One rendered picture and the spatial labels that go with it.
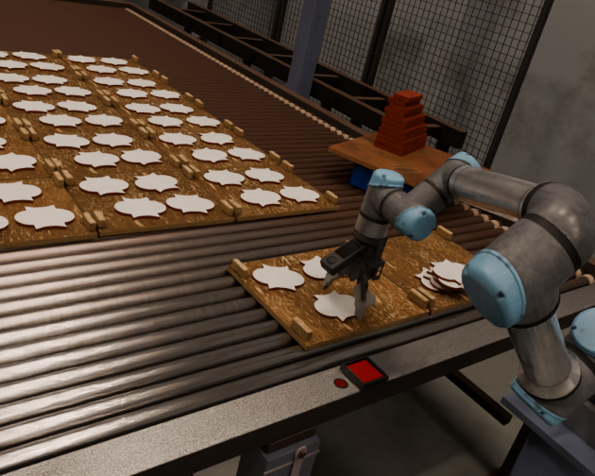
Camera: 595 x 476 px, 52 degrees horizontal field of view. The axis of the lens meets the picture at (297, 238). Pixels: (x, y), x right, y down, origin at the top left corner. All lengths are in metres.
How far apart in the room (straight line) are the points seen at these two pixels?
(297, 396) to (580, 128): 3.63
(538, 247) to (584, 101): 3.66
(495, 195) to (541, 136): 3.59
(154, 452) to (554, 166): 3.96
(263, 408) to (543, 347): 0.52
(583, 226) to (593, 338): 0.40
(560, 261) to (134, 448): 0.74
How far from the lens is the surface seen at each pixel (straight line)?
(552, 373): 1.23
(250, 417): 1.19
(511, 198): 1.13
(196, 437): 1.14
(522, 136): 4.83
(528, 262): 0.96
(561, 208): 1.00
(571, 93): 4.65
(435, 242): 2.03
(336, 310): 1.49
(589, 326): 1.36
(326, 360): 1.37
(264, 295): 1.49
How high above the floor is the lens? 1.73
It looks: 26 degrees down
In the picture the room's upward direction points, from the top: 14 degrees clockwise
